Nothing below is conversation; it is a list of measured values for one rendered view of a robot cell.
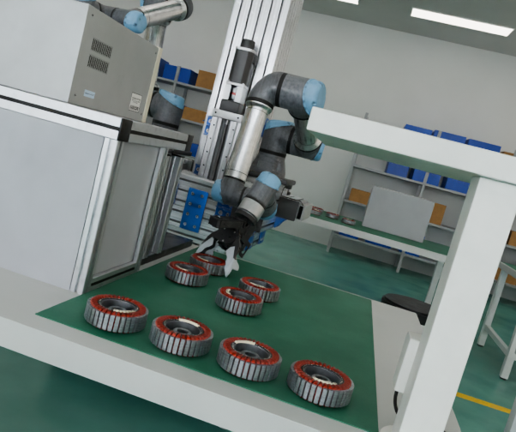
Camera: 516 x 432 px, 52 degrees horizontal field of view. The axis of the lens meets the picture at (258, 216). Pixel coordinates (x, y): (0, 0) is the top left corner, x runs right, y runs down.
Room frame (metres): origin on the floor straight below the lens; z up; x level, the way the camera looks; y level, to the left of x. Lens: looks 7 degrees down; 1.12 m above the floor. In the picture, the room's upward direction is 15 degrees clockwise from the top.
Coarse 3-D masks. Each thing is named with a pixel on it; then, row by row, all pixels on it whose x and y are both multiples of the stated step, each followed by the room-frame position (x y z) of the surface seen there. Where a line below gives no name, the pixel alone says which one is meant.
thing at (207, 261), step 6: (192, 258) 1.49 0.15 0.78; (198, 258) 1.48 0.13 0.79; (204, 258) 1.54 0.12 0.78; (210, 258) 1.55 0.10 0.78; (216, 258) 1.55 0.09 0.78; (198, 264) 1.47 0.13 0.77; (204, 264) 1.46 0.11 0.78; (210, 264) 1.47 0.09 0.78; (216, 264) 1.47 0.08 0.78; (222, 264) 1.49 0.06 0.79; (210, 270) 1.46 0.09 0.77; (216, 270) 1.47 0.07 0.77; (222, 270) 1.49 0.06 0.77
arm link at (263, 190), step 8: (264, 176) 1.64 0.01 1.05; (272, 176) 1.64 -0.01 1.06; (256, 184) 1.63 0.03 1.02; (264, 184) 1.62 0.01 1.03; (272, 184) 1.63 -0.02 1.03; (280, 184) 1.66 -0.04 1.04; (248, 192) 1.63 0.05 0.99; (256, 192) 1.61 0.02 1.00; (264, 192) 1.61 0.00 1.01; (272, 192) 1.63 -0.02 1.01; (256, 200) 1.60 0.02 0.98; (264, 200) 1.61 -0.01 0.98; (272, 200) 1.65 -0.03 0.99; (264, 208) 1.62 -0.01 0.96
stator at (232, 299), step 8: (224, 288) 1.24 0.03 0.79; (232, 288) 1.27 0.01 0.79; (240, 288) 1.28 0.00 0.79; (216, 296) 1.23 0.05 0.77; (224, 296) 1.19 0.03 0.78; (232, 296) 1.19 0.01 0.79; (240, 296) 1.25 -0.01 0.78; (248, 296) 1.26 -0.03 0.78; (256, 296) 1.25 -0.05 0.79; (224, 304) 1.19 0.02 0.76; (232, 304) 1.18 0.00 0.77; (240, 304) 1.18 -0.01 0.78; (248, 304) 1.18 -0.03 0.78; (256, 304) 1.20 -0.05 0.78; (240, 312) 1.18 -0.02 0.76; (248, 312) 1.19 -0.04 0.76; (256, 312) 1.20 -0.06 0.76
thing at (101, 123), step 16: (0, 96) 1.10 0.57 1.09; (16, 96) 1.09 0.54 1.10; (32, 96) 1.09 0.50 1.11; (32, 112) 1.08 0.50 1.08; (48, 112) 1.08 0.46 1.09; (64, 112) 1.07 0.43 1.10; (80, 112) 1.07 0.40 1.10; (96, 112) 1.06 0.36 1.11; (80, 128) 1.07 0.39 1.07; (96, 128) 1.06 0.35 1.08; (112, 128) 1.06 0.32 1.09; (128, 128) 1.08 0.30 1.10; (144, 128) 1.16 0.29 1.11; (160, 128) 1.25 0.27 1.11; (144, 144) 1.18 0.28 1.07; (160, 144) 1.27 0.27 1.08; (176, 144) 1.37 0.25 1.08
